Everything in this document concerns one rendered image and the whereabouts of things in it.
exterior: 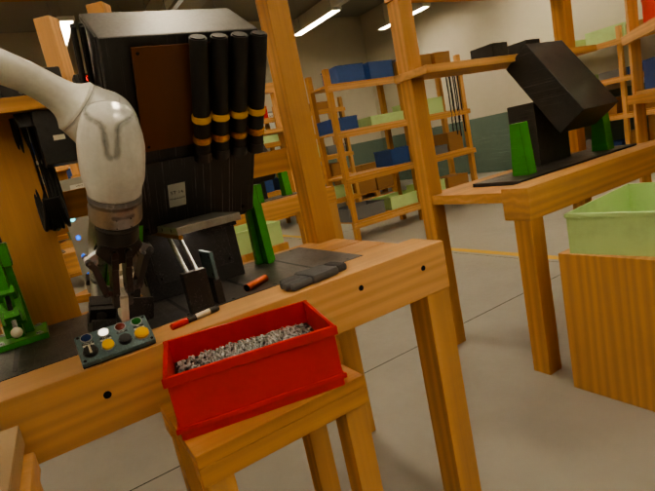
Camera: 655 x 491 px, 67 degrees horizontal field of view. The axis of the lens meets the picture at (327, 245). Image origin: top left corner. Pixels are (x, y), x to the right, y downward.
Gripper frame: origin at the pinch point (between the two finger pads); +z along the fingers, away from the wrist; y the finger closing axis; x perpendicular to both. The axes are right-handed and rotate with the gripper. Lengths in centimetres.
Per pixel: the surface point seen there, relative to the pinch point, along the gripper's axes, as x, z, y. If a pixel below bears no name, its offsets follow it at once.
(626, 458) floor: -75, 64, 141
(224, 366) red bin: -28.5, -5.3, 8.1
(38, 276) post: 57, 30, -8
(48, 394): -3.4, 14.4, -16.2
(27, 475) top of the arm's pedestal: -26.0, 5.1, -22.7
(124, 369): -4.5, 13.7, -1.9
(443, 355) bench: -25, 33, 87
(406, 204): 310, 234, 475
